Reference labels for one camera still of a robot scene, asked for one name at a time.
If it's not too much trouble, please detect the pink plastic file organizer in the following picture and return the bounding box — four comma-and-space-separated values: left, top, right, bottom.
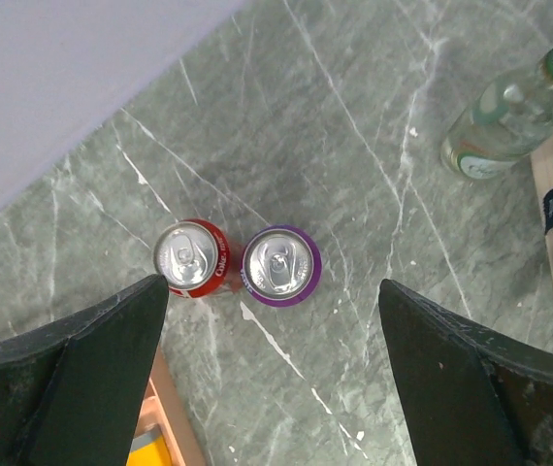
133, 348, 207, 465

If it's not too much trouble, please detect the yellow sticky note block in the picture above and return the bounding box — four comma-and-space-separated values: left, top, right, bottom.
126, 429, 173, 466

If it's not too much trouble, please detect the red cola can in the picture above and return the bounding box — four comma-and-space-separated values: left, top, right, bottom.
153, 218, 232, 299

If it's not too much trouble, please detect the clear Chang bottle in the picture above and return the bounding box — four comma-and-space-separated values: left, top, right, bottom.
440, 49, 553, 181

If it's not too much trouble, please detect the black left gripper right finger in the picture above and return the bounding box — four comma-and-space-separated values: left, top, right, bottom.
378, 280, 553, 465

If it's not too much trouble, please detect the purple Fanta can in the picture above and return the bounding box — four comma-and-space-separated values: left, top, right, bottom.
241, 224, 322, 308

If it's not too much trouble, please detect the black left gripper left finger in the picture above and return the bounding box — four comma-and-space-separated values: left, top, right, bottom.
0, 275, 169, 465

